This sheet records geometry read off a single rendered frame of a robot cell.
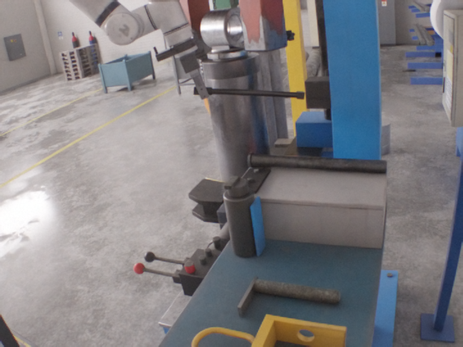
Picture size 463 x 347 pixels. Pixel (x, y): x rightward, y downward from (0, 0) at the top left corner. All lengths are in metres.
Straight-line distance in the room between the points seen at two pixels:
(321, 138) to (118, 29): 0.89
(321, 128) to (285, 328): 0.94
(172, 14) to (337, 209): 0.72
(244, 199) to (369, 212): 0.30
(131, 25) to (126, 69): 8.23
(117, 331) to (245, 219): 1.67
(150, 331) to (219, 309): 1.54
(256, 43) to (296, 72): 2.77
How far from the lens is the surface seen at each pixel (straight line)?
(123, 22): 1.04
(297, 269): 0.96
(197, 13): 1.56
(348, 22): 1.24
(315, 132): 1.55
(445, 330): 2.28
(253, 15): 1.28
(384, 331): 2.08
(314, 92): 1.30
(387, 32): 11.48
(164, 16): 1.18
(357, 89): 1.28
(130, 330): 2.45
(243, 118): 1.42
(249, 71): 1.40
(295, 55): 4.01
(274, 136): 2.95
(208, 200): 1.44
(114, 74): 9.52
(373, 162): 1.08
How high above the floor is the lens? 1.68
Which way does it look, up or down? 24 degrees down
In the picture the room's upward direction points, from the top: 8 degrees counter-clockwise
